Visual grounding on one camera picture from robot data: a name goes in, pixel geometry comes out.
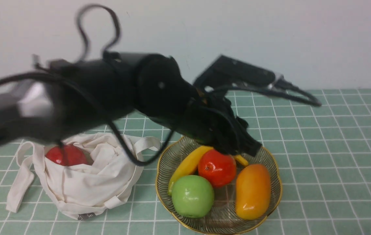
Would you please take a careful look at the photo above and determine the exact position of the white cloth bag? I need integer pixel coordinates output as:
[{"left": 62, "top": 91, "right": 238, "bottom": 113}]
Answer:
[{"left": 6, "top": 133, "right": 144, "bottom": 220}]

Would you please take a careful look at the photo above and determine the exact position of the green apple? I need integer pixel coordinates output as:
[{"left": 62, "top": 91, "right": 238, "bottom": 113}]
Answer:
[{"left": 171, "top": 175, "right": 215, "bottom": 218}]

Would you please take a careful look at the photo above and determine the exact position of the glass bowl with gold rim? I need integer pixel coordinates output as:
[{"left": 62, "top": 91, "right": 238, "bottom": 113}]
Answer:
[{"left": 155, "top": 136, "right": 283, "bottom": 235}]

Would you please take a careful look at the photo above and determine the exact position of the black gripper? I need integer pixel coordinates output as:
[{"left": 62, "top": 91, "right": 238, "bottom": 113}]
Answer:
[{"left": 154, "top": 86, "right": 263, "bottom": 156}]

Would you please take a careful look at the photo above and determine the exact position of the red apple in bag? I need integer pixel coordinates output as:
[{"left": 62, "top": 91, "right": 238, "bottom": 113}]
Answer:
[{"left": 45, "top": 145, "right": 88, "bottom": 166}]

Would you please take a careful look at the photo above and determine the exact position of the yellow banana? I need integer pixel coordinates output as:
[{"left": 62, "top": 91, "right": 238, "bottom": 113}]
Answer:
[{"left": 168, "top": 146, "right": 249, "bottom": 196}]

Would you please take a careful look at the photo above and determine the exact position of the black cable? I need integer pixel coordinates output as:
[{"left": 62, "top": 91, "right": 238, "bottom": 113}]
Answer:
[{"left": 0, "top": 4, "right": 322, "bottom": 167}]

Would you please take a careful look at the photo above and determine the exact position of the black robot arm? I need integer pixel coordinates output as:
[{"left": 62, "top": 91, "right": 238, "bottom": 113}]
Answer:
[{"left": 0, "top": 53, "right": 262, "bottom": 156}]

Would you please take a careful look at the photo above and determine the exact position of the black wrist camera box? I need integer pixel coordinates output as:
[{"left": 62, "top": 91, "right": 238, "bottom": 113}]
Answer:
[{"left": 193, "top": 55, "right": 284, "bottom": 96}]

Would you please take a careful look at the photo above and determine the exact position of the orange yellow mango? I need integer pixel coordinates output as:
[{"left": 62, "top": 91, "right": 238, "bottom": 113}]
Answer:
[{"left": 235, "top": 164, "right": 271, "bottom": 220}]

